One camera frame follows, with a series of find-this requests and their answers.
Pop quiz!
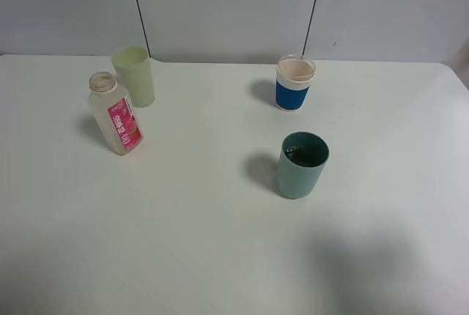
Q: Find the teal plastic cup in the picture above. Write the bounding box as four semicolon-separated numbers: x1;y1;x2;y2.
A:
276;132;330;199

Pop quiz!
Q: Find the pink label drink bottle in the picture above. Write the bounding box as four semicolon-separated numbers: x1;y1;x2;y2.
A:
88;72;143;156

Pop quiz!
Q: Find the blue sleeve paper cup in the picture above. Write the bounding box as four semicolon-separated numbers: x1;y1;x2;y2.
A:
275;54;316;111

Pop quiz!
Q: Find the pale green plastic cup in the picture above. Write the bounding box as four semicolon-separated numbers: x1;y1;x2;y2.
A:
111;46;155;108

